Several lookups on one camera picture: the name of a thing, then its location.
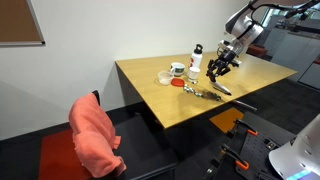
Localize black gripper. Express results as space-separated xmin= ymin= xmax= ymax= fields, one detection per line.
xmin=206 ymin=50 xmax=236 ymax=82

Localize white black hand brush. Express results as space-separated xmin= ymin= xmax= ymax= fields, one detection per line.
xmin=211 ymin=82 xmax=232 ymax=96

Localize pile of candies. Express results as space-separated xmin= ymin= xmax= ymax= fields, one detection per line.
xmin=183 ymin=84 xmax=222 ymax=101

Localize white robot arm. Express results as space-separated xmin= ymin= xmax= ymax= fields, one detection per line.
xmin=206 ymin=0 xmax=320 ymax=82

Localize white bottle black cap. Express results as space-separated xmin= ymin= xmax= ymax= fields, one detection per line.
xmin=189 ymin=44 xmax=203 ymax=67

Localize white paper cup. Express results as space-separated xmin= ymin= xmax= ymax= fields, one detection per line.
xmin=187 ymin=67 xmax=200 ymax=82

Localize white green ceramic mug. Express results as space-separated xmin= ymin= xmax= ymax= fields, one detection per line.
xmin=170 ymin=62 xmax=185 ymax=77

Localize red plastic lid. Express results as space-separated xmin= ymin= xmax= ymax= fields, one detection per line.
xmin=171 ymin=78 xmax=185 ymax=87

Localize clear plastic container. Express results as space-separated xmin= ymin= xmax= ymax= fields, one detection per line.
xmin=158 ymin=71 xmax=174 ymax=85

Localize black clamp orange tip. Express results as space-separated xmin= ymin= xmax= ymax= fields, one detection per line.
xmin=234 ymin=119 xmax=258 ymax=136

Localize black perforated mounting board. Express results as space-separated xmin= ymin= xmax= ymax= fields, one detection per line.
xmin=206 ymin=111 xmax=298 ymax=180

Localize black chair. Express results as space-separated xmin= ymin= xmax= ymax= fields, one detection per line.
xmin=76 ymin=89 xmax=179 ymax=180

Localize salmon pink towel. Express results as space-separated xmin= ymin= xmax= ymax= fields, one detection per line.
xmin=69 ymin=91 xmax=126 ymax=178

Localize cork notice board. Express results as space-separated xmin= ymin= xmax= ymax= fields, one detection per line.
xmin=0 ymin=0 xmax=45 ymax=46

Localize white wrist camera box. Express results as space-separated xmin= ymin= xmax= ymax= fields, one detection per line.
xmin=218 ymin=39 xmax=243 ymax=67

